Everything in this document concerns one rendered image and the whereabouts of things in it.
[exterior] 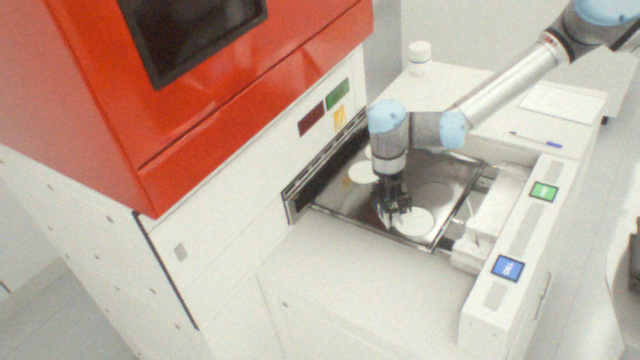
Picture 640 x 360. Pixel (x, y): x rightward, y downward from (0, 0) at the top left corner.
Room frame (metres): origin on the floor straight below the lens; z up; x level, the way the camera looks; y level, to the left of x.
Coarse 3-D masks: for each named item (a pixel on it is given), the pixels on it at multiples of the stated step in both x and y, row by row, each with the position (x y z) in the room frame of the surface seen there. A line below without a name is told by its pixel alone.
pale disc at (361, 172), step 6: (360, 162) 1.11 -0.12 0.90; (366, 162) 1.10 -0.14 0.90; (354, 168) 1.09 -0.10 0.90; (360, 168) 1.08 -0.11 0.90; (366, 168) 1.08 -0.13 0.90; (348, 174) 1.06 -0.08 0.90; (354, 174) 1.06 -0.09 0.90; (360, 174) 1.05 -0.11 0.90; (366, 174) 1.05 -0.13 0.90; (372, 174) 1.04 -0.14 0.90; (354, 180) 1.03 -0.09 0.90; (360, 180) 1.03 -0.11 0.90; (366, 180) 1.02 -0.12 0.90; (372, 180) 1.02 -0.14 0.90
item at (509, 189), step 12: (504, 180) 0.95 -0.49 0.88; (516, 180) 0.94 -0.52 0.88; (492, 192) 0.91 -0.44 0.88; (504, 192) 0.91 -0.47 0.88; (516, 192) 0.90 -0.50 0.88; (492, 204) 0.87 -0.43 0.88; (504, 204) 0.86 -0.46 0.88; (480, 216) 0.84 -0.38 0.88; (492, 216) 0.83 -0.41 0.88; (504, 216) 0.82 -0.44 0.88; (468, 240) 0.76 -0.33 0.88; (480, 240) 0.76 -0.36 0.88; (456, 264) 0.71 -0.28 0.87; (468, 264) 0.69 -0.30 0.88
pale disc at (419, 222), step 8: (416, 208) 0.88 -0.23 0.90; (408, 216) 0.86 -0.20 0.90; (416, 216) 0.85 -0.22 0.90; (424, 216) 0.85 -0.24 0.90; (432, 216) 0.85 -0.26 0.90; (408, 224) 0.83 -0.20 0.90; (416, 224) 0.83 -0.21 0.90; (424, 224) 0.82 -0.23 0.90; (432, 224) 0.82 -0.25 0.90; (400, 232) 0.81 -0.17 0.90; (408, 232) 0.80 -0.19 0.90; (416, 232) 0.80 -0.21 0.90; (424, 232) 0.80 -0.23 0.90
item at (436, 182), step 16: (368, 144) 1.19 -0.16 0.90; (352, 160) 1.12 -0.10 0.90; (368, 160) 1.11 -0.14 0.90; (416, 160) 1.07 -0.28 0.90; (432, 160) 1.06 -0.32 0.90; (448, 160) 1.05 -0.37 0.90; (464, 160) 1.04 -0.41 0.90; (336, 176) 1.06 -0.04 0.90; (416, 176) 1.00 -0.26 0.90; (432, 176) 0.99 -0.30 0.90; (448, 176) 0.98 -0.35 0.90; (464, 176) 0.97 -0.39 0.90; (336, 192) 1.00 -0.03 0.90; (352, 192) 0.99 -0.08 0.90; (368, 192) 0.97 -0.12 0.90; (416, 192) 0.94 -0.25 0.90; (432, 192) 0.93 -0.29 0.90; (448, 192) 0.92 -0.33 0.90; (336, 208) 0.93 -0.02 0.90; (352, 208) 0.92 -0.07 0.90; (368, 208) 0.91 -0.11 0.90; (432, 208) 0.87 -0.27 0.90; (448, 208) 0.86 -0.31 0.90; (368, 224) 0.86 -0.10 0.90; (384, 224) 0.85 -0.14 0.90; (416, 240) 0.78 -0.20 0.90; (432, 240) 0.77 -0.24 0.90
